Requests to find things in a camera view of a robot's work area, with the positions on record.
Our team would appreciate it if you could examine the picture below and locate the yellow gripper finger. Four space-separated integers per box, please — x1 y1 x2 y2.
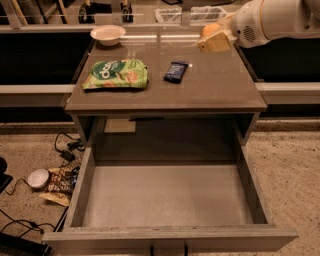
217 13 235 27
197 29 237 53

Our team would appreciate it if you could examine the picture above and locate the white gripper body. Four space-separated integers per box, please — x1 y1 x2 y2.
231 0 269 48

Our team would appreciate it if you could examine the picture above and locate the orange fruit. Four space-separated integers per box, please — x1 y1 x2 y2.
201 23 221 38

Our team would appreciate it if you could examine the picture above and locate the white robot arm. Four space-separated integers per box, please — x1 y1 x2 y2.
197 0 320 53

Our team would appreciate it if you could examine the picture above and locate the grey cabinet counter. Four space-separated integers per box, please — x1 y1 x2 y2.
65 28 266 135

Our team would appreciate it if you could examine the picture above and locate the open grey drawer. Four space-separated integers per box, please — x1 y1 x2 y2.
42 116 299 256

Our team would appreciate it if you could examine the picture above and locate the clear plastic tray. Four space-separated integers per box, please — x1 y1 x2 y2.
154 6 227 23

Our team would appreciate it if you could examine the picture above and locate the dark blue snack bar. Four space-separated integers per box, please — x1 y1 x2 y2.
163 61 189 84

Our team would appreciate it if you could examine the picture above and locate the green chip bag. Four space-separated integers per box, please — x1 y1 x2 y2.
82 59 148 90

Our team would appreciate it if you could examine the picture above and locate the black caster wheel right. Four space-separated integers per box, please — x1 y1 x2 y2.
121 4 133 23

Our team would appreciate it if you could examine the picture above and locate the black caster wheel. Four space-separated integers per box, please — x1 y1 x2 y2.
121 4 133 23
78 4 87 24

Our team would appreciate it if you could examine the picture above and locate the white bowl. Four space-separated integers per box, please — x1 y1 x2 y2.
90 25 126 46

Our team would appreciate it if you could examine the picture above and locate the black caster wheel left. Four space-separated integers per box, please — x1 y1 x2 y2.
78 4 87 24

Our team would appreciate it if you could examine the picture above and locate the brown snack bag on floor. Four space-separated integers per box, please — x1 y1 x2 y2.
39 167 79 207

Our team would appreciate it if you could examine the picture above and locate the white round puck device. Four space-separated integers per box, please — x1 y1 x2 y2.
27 169 49 189

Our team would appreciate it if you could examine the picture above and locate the black power strip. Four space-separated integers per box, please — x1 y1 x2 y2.
0 233 52 256

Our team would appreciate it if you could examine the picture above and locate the black power adapter cable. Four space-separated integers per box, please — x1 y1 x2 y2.
54 131 86 163

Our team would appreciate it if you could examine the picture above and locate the black drawer handle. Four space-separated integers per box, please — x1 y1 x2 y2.
149 246 189 256

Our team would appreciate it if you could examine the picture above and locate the black floor cable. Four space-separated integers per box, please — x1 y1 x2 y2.
0 178 56 235

